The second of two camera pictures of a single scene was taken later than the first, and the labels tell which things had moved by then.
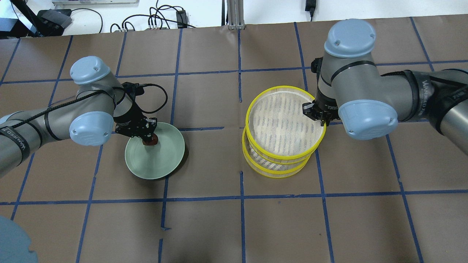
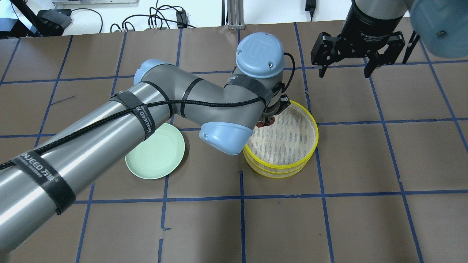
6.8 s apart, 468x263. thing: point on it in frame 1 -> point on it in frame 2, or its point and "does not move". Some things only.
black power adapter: x=181 y=19 does not move
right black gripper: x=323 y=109 -> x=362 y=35
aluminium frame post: x=235 y=11 does not move
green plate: x=157 y=161 does not move
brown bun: x=154 y=141 -> x=261 y=124
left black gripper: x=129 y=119 -> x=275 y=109
